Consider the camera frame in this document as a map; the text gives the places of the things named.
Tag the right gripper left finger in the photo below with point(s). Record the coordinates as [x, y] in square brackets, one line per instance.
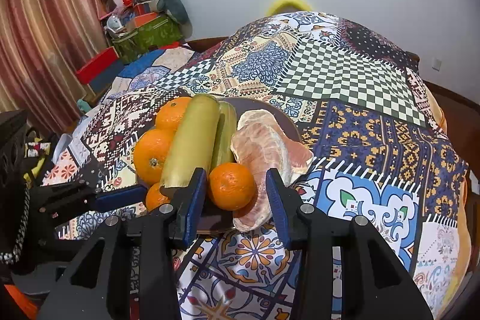
[171, 226]

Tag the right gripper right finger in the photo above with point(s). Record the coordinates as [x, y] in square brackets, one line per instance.
[301, 226]

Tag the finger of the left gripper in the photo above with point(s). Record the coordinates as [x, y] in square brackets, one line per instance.
[104, 202]

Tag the small orange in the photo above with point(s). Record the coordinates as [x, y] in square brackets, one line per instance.
[154, 198]
[231, 186]

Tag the large orange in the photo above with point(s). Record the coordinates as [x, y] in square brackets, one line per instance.
[171, 114]
[150, 153]

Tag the long sugarcane piece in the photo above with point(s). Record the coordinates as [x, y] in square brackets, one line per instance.
[193, 143]

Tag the pomelo wedge with rind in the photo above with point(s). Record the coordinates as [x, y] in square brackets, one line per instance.
[300, 156]

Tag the peeled pomelo segment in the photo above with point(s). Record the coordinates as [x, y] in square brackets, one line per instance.
[259, 148]

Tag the short sugarcane piece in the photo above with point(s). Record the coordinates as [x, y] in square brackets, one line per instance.
[226, 127]

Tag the purple ceramic plate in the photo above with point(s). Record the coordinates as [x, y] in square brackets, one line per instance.
[235, 151]

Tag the patchwork patterned bedspread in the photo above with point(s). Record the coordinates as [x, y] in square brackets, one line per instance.
[379, 138]

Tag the red box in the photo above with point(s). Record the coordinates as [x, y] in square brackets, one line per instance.
[96, 65]

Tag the green fabric storage box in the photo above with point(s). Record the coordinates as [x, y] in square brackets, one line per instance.
[159, 32]

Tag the striped red gold curtain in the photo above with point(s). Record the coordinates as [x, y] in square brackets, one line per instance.
[43, 44]

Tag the grey plush toy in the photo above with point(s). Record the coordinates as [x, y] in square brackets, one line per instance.
[173, 8]

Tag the yellow foam tube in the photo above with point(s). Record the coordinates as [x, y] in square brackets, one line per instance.
[282, 6]

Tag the wall power socket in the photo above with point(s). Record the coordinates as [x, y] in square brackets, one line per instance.
[436, 64]

